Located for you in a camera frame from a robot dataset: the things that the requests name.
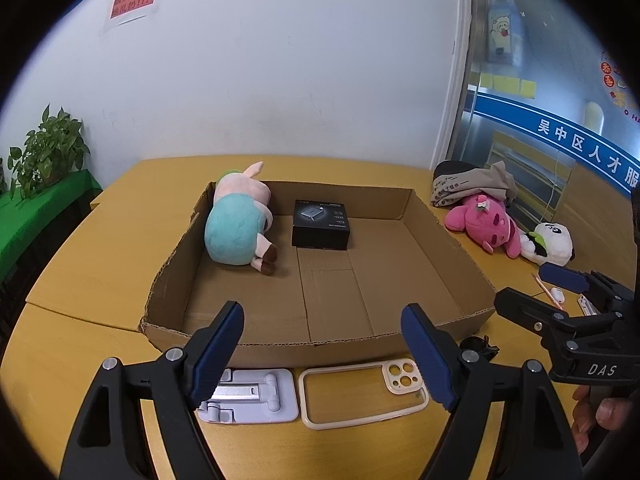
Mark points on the yellow sticky notes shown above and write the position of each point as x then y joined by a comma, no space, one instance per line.
507,82

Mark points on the small white eraser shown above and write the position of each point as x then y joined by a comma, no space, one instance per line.
557,293

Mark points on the grey printed cloth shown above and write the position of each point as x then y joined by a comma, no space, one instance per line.
480,185

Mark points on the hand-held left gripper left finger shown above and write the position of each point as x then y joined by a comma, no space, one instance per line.
217,355

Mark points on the beige phone case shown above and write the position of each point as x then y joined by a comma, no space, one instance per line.
312,400

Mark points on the black eyeglasses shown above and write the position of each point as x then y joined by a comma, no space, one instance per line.
472,345

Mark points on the red window decorations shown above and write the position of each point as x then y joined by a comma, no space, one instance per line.
615,80

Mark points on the white panda plush toy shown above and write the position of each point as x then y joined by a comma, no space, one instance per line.
550,240

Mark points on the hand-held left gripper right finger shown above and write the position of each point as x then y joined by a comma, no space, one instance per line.
425,355

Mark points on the person's right hand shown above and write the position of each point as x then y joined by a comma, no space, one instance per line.
605,412

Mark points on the white folding phone stand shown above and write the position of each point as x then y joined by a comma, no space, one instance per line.
250,395

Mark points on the green cloth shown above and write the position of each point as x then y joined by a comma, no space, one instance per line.
30,210

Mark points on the red wall sign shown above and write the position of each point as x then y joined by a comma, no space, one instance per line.
133,2

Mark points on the pink plush toy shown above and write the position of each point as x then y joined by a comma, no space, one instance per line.
482,217

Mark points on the green potted plant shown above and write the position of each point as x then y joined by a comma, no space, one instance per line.
50,145

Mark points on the small black product box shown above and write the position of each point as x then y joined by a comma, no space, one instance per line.
322,222

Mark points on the wooden desktop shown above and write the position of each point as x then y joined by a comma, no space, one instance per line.
85,280

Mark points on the cartoon poster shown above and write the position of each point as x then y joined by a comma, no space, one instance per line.
504,27

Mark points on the brown cardboard box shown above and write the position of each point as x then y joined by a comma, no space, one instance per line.
380,270

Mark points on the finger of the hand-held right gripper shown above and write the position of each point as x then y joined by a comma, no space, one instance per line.
562,276
520,307

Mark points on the pink and teal pig plush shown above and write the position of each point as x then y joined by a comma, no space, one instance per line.
235,225

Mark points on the small white clip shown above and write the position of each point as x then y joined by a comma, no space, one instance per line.
587,306

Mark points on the blue wall banner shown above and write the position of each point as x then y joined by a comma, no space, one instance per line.
550,132

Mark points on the pencil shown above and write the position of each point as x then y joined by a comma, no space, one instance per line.
545,289

